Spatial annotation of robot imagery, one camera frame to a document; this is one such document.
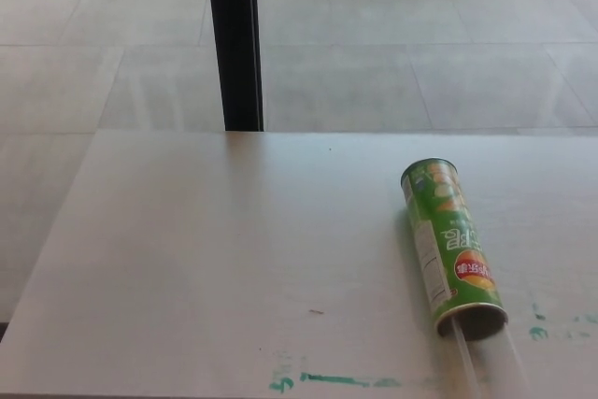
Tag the green chips can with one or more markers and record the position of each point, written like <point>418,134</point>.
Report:
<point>439,240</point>

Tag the black vertical post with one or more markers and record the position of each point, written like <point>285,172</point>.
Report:
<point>236,44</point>

